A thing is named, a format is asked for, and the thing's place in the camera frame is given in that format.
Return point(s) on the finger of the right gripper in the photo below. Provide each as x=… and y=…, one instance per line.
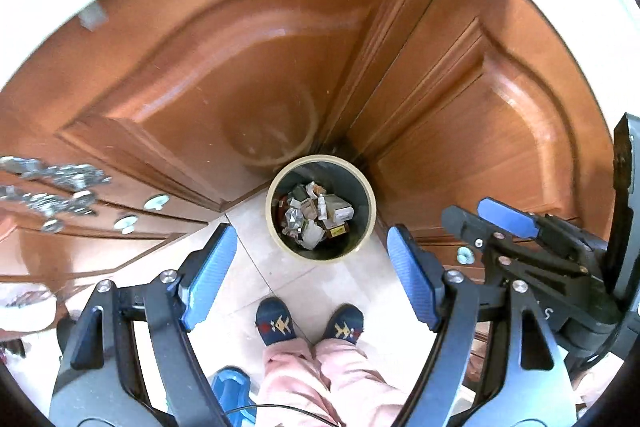
x=554, y=233
x=506, y=255

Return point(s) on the blue slipper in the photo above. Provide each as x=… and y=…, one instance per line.
x=274, y=322
x=345, y=324

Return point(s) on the right blue slipper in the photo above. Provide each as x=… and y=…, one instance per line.
x=345, y=324

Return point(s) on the left blue slipper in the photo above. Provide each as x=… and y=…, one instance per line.
x=274, y=322

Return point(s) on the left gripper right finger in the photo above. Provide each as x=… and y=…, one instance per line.
x=524, y=381

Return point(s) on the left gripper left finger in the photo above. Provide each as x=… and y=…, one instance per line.
x=100, y=381

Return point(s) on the beige rimmed trash bin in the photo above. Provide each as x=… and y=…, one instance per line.
x=320, y=208

